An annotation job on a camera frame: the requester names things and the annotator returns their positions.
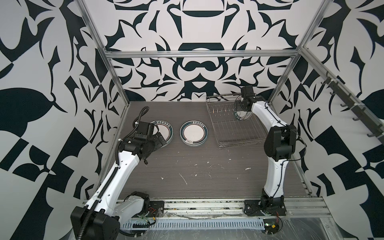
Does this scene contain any wire dish rack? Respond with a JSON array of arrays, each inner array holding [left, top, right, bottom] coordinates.
[[206, 93, 268, 148]]

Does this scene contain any small plate green lettered rim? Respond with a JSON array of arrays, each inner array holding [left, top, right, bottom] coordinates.
[[180, 120, 208, 147]]

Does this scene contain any white plate stack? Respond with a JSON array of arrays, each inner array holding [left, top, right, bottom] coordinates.
[[234, 103, 253, 121]]

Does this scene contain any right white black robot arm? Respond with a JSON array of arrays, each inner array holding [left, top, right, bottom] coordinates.
[[234, 86, 297, 216]]

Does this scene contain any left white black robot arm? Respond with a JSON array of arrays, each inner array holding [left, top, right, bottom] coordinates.
[[71, 122, 167, 240]]

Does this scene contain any aluminium frame crossbar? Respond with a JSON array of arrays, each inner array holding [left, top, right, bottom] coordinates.
[[105, 50, 298, 59]]

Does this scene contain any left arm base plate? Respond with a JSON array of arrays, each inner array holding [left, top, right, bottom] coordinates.
[[142, 201, 165, 217]]

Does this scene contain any white slotted cable duct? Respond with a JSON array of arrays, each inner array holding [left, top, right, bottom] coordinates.
[[121, 219, 265, 231]]

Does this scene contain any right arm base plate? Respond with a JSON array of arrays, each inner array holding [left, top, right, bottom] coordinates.
[[243, 198, 287, 217]]

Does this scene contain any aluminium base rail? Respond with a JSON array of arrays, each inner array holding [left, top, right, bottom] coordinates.
[[73, 196, 332, 221]]

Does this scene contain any wall hook rail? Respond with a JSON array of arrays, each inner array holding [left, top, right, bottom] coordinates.
[[320, 71, 384, 138]]

